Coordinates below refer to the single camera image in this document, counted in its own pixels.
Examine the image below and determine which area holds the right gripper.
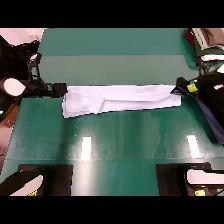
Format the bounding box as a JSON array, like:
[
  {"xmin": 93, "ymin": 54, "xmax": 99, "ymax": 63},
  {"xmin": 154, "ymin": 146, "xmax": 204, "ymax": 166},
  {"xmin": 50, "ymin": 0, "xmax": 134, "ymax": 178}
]
[{"xmin": 170, "ymin": 76, "xmax": 201, "ymax": 98}]

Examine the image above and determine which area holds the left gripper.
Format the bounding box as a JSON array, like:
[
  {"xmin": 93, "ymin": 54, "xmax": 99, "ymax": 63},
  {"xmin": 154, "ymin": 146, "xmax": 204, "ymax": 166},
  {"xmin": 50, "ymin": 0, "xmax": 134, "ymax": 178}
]
[{"xmin": 43, "ymin": 82, "xmax": 69, "ymax": 99}]

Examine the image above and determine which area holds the white shirt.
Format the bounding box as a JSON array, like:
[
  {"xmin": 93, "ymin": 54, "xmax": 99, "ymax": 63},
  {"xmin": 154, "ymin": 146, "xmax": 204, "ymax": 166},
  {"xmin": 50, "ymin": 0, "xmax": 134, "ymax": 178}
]
[{"xmin": 61, "ymin": 84, "xmax": 183, "ymax": 119}]

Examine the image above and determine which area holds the white garment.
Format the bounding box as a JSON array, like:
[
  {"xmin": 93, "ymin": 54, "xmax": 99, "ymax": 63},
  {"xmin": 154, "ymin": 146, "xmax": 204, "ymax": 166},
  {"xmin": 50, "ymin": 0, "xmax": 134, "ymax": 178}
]
[{"xmin": 199, "ymin": 52, "xmax": 224, "ymax": 64}]

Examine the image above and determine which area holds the green garment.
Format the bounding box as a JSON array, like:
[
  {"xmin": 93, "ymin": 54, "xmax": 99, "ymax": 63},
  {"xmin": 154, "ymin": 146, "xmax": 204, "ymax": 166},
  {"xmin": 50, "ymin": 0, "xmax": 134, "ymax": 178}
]
[{"xmin": 193, "ymin": 37, "xmax": 221, "ymax": 60}]

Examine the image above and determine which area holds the blue garment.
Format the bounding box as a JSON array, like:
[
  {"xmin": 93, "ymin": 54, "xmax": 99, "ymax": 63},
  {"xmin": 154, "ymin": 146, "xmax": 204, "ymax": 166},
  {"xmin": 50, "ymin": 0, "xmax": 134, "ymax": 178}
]
[{"xmin": 194, "ymin": 95, "xmax": 224, "ymax": 146}]

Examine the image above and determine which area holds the red garment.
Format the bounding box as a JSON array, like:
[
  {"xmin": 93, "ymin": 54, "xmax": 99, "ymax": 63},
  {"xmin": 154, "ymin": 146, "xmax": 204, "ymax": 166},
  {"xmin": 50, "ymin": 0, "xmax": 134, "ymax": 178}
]
[{"xmin": 185, "ymin": 28, "xmax": 200, "ymax": 47}]

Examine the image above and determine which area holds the brown garment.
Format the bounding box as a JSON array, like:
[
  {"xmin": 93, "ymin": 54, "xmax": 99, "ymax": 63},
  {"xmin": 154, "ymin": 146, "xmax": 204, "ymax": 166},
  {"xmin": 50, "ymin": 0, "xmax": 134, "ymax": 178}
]
[{"xmin": 201, "ymin": 28, "xmax": 224, "ymax": 44}]

